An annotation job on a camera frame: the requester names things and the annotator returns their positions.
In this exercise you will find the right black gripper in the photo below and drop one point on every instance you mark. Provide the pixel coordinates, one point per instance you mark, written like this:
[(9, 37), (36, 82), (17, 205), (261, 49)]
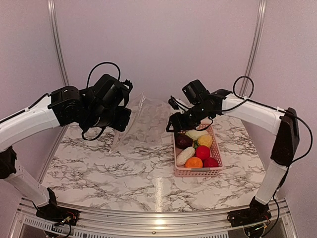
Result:
[(179, 124)]

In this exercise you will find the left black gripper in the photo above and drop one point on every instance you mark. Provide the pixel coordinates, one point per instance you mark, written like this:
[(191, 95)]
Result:
[(121, 124)]

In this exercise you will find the dark maroon toy food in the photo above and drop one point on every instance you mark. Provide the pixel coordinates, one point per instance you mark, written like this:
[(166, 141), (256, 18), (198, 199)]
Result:
[(183, 141)]

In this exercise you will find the clear zip top bag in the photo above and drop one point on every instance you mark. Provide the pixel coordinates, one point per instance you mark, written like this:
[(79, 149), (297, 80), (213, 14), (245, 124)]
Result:
[(146, 126)]

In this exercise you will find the pink plastic basket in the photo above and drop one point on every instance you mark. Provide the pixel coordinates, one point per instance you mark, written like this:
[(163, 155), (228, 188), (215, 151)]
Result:
[(182, 171)]

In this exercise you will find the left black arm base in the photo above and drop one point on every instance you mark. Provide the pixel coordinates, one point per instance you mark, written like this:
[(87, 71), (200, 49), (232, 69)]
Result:
[(57, 214)]

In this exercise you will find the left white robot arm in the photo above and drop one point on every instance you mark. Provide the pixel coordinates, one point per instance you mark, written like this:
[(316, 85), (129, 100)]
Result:
[(60, 108)]

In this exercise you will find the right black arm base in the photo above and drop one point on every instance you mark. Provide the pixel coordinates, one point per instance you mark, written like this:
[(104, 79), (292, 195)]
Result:
[(248, 216)]

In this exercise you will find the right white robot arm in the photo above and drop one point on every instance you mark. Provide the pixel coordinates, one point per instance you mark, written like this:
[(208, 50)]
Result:
[(281, 123)]

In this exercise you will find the white long toy vegetable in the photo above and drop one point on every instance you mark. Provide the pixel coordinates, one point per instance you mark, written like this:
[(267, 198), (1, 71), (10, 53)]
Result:
[(195, 134)]

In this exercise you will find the white toy bun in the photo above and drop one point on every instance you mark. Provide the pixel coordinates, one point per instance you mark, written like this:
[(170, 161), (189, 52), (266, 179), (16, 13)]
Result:
[(183, 156)]

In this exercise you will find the yellow toy fruit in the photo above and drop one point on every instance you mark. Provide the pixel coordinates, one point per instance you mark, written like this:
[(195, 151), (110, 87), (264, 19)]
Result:
[(205, 140)]

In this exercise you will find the bright red toy fruit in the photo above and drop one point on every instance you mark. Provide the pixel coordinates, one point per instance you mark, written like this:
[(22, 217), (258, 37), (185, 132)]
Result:
[(203, 152)]

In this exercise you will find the orange toy fruit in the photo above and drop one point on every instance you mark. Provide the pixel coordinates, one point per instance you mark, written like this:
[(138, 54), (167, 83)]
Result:
[(194, 162)]

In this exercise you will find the dark red toy fruit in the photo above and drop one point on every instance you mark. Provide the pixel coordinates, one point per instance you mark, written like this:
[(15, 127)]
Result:
[(210, 163)]

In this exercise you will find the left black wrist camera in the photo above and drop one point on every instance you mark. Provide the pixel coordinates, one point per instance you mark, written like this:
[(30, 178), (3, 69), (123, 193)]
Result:
[(111, 92)]

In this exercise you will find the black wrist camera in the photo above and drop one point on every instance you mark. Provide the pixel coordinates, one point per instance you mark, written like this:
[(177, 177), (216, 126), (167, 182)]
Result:
[(195, 92), (111, 92)]

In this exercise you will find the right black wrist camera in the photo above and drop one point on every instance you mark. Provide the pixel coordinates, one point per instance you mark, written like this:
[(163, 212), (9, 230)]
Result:
[(195, 92)]

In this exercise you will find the left aluminium frame post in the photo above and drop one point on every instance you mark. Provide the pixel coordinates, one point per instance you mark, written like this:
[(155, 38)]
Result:
[(57, 42)]

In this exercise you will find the aluminium frame post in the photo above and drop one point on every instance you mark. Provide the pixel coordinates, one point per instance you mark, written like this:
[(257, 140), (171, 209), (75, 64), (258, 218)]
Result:
[(57, 42), (257, 36)]

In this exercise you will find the front aluminium frame rail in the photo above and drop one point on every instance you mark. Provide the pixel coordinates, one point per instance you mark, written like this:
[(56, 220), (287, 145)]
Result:
[(103, 223)]

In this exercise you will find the right aluminium frame post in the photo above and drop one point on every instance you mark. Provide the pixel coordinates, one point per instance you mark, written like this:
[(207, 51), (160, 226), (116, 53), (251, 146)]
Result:
[(257, 36)]

